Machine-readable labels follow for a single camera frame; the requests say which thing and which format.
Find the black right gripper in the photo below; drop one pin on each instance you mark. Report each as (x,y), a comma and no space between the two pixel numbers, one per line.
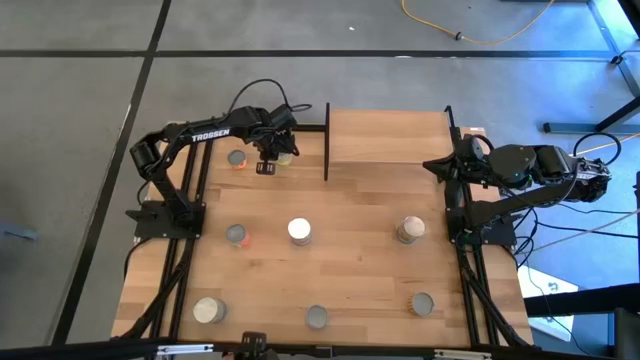
(474,171)

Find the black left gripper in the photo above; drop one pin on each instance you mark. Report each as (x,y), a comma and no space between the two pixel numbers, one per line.
(270,142)

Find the tall blue yellow-green can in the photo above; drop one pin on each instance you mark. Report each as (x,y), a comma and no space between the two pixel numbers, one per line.
(284,159)

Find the short orange dotted can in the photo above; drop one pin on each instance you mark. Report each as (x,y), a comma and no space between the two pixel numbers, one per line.
(237,158)

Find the tall blue tomato-print can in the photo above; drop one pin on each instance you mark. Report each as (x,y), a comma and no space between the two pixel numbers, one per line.
(411,228)

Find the short orange circle-print can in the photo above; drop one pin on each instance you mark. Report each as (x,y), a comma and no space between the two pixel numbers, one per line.
(237,234)

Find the short teal herringbone can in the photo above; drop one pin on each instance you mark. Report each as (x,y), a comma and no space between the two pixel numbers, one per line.
(316,316)

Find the tall yellow purple can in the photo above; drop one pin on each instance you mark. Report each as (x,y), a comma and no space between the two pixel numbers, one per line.
(209,310)

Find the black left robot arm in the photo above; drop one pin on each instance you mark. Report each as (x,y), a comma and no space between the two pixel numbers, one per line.
(210,134)

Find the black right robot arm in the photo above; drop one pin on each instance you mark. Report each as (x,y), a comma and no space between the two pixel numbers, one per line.
(520,165)

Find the wooden shelf board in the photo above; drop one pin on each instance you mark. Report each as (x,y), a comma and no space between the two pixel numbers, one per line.
(390,135)

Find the white paper sheet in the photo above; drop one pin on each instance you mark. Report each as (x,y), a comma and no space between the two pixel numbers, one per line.
(545,280)

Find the small black device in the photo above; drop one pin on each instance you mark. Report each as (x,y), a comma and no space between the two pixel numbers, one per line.
(254,340)

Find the black metal beam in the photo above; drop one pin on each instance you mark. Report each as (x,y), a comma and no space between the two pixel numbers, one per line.
(590,299)

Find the blue floor tape piece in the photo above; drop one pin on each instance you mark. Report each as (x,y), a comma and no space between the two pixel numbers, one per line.
(17,232)

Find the black rig beam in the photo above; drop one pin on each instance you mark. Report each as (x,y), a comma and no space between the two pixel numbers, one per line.
(75,352)

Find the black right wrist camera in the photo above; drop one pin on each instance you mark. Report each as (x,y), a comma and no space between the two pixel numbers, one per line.
(475,147)

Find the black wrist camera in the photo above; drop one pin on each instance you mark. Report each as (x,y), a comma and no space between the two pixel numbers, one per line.
(284,116)
(475,147)

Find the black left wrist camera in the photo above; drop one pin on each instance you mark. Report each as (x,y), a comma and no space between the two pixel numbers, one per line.
(284,116)

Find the black aluminium table frame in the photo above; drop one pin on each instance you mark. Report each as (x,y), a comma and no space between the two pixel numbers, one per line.
(312,128)

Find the black shelf support frame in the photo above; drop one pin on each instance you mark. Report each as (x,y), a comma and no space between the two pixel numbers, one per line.
(327,145)

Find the wooden shelf with black frame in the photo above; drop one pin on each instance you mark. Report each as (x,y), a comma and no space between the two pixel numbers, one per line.
(448,112)

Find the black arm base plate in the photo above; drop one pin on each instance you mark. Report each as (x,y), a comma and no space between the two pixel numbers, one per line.
(150,229)
(502,236)

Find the silver bracket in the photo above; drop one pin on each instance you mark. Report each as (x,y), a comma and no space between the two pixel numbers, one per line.
(185,349)
(462,355)

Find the small grey camera bracket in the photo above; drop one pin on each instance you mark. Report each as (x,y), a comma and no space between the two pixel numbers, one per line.
(323,352)

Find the black metal stand frame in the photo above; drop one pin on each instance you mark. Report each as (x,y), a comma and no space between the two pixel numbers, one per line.
(618,59)

